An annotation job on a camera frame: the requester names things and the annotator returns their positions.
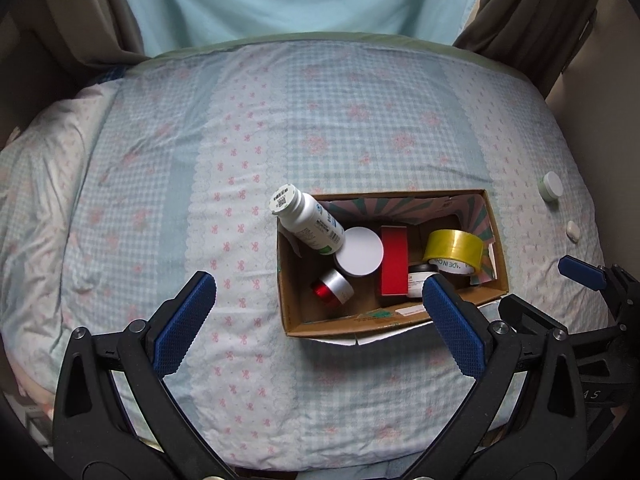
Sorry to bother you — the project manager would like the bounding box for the light patterned pillow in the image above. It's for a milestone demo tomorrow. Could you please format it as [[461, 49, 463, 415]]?
[[0, 82, 121, 391]]

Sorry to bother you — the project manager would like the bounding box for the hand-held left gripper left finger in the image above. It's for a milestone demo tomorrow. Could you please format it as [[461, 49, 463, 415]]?
[[52, 271, 233, 480]]

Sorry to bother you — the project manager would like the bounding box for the large white lid jar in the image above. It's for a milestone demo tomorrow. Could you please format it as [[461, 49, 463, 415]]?
[[334, 227, 386, 278]]

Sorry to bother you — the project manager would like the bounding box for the white bottle green label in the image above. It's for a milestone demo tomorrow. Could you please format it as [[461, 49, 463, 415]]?
[[270, 185, 347, 256]]

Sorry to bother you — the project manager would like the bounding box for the brown left curtain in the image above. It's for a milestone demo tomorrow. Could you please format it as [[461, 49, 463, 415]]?
[[30, 0, 146, 68]]

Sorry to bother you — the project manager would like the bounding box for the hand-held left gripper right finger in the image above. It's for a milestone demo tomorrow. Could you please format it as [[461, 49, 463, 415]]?
[[404, 274, 587, 480]]

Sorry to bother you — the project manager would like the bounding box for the red silver round jar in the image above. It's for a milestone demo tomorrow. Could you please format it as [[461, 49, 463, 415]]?
[[311, 268, 355, 307]]

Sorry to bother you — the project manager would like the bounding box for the cardboard box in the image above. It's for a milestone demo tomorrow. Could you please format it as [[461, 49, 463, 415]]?
[[276, 189, 510, 347]]

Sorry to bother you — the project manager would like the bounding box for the yellow tape roll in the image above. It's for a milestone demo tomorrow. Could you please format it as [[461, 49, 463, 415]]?
[[424, 229, 486, 276]]

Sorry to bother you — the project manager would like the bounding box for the small green white jar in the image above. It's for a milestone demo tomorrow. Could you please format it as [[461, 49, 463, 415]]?
[[537, 171, 564, 204]]

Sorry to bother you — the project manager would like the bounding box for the red rectangular box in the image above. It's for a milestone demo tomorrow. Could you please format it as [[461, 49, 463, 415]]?
[[379, 226, 408, 297]]

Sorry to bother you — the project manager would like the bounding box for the brown right curtain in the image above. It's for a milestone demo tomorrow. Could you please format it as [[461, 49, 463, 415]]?
[[452, 0, 608, 96]]

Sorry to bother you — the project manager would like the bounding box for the small black lid jar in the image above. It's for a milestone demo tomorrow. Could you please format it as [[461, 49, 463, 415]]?
[[407, 263, 440, 301]]

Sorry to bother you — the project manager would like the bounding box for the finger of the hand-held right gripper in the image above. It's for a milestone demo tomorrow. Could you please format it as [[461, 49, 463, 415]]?
[[497, 294, 573, 335], [558, 255, 640, 313]]

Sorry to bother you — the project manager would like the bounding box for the brown curtain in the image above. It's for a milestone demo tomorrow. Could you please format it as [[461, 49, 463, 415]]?
[[452, 0, 608, 96], [30, 0, 146, 68]]

